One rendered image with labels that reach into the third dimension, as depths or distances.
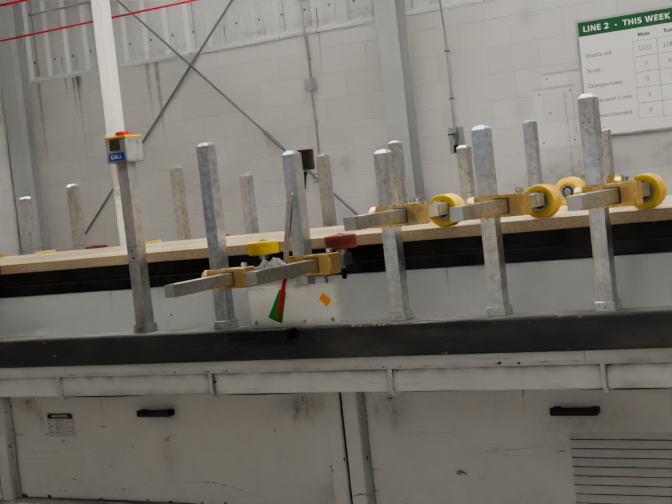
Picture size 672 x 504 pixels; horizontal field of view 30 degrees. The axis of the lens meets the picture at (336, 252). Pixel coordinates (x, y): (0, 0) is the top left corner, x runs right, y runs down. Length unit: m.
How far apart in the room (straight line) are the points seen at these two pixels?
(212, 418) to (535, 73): 7.19
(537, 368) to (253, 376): 0.76
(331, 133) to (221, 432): 7.82
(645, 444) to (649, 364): 0.33
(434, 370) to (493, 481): 0.39
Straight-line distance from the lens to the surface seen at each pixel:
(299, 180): 3.04
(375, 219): 2.75
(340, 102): 11.18
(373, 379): 3.02
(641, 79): 10.11
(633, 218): 2.91
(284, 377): 3.14
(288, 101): 11.45
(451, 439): 3.21
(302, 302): 3.04
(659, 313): 2.68
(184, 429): 3.64
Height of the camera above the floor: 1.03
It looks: 3 degrees down
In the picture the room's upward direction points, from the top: 6 degrees counter-clockwise
